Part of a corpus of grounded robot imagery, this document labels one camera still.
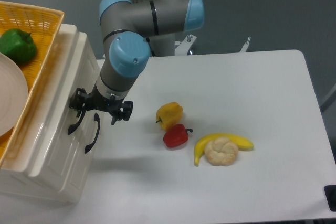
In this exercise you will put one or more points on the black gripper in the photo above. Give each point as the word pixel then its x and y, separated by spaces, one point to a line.
pixel 81 101

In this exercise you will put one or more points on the black top drawer handle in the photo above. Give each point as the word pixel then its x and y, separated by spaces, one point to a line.
pixel 73 127

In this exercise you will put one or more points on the black drawer handle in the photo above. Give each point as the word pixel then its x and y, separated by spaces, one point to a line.
pixel 95 135
pixel 73 127

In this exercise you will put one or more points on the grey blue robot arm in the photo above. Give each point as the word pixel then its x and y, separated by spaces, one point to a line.
pixel 126 27

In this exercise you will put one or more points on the white drawer cabinet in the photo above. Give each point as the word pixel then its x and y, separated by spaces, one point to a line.
pixel 17 167

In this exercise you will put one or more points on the yellow bell pepper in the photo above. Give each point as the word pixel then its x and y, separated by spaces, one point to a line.
pixel 169 115

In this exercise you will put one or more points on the red bell pepper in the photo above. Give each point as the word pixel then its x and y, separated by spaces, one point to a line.
pixel 176 136

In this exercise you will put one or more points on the beige plate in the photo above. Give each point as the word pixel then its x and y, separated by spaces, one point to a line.
pixel 14 93

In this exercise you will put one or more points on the yellow woven basket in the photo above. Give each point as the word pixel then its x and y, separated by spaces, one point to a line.
pixel 41 25

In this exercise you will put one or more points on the green bell pepper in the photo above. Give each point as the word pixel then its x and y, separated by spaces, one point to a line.
pixel 18 46

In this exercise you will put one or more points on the round bread roll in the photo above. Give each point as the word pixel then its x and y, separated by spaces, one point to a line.
pixel 221 151

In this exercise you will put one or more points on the yellow banana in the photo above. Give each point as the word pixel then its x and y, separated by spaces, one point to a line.
pixel 242 143

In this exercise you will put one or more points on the black object at table edge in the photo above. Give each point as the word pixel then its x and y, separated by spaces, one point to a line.
pixel 330 193

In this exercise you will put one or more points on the black lower drawer handle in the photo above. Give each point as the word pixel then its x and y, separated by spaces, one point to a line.
pixel 95 135

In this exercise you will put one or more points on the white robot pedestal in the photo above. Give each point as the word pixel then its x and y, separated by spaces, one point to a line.
pixel 162 46

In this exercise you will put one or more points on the white metal base frame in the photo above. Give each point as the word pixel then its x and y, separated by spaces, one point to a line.
pixel 184 47

